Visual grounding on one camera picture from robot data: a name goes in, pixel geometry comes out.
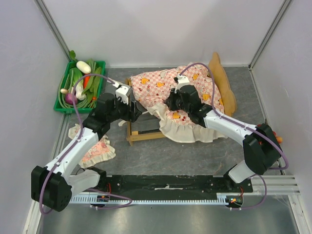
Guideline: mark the pink checkered duck mattress cover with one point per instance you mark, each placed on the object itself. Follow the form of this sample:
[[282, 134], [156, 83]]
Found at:
[[155, 93]]

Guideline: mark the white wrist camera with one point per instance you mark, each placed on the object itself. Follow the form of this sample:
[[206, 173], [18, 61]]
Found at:
[[181, 81], [122, 92]]

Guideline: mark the green toy leafy vegetable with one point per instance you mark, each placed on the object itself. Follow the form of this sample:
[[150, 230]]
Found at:
[[94, 80]]

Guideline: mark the green plastic crate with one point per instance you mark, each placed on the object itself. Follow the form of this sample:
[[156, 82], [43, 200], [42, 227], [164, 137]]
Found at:
[[84, 106]]

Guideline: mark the red toy cherry bunch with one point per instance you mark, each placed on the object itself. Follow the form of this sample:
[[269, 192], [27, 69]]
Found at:
[[278, 138]]

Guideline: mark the orange toy carrot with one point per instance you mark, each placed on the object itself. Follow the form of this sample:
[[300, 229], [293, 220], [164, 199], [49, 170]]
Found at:
[[85, 82]]

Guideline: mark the grey slotted cable duct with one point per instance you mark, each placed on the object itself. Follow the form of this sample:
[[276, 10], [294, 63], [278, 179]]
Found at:
[[97, 199]]

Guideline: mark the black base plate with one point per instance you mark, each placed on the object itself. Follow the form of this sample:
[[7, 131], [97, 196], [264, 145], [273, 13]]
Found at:
[[171, 187]]

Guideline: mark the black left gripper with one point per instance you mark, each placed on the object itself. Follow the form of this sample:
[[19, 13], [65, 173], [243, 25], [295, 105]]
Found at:
[[130, 116]]

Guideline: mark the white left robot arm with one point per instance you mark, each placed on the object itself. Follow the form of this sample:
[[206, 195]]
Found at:
[[53, 185]]

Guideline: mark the pink frilled pillow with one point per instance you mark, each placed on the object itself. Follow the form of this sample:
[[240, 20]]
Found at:
[[100, 152]]

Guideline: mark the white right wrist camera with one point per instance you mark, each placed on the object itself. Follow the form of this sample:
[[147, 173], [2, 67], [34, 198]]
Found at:
[[181, 81]]

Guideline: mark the grey fabric bed sling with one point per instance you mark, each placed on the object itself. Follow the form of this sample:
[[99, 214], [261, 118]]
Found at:
[[146, 123]]

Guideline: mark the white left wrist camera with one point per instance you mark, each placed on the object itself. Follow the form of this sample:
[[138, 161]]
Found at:
[[122, 92]]

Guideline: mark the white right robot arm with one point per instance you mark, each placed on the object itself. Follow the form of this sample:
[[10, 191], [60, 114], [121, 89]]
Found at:
[[260, 146]]

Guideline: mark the green toy long beans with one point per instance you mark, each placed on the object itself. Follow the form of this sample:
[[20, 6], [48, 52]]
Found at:
[[73, 92]]

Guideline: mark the white toy radish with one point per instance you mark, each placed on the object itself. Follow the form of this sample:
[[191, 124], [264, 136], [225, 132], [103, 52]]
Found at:
[[83, 67]]

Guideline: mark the purple toy onion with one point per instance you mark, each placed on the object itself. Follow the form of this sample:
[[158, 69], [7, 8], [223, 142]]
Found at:
[[70, 99]]

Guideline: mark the green toy bok choy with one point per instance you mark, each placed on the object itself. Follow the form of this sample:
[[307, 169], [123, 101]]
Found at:
[[75, 75]]

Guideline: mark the wooden pet bed frame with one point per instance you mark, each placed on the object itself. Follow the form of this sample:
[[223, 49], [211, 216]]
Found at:
[[217, 73]]

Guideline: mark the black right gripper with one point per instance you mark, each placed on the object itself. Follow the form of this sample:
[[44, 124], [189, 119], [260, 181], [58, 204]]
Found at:
[[171, 104]]

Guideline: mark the toy mushroom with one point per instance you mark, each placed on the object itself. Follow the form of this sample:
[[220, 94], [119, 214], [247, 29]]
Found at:
[[64, 91]]

